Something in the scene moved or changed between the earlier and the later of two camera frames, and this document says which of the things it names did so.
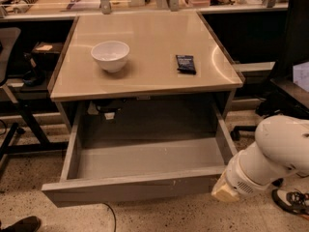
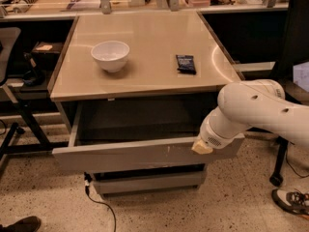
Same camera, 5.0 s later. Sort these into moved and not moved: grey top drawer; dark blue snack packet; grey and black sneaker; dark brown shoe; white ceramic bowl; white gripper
Moved: grey top drawer; white gripper
Not moved: grey and black sneaker; dark brown shoe; dark blue snack packet; white ceramic bowl
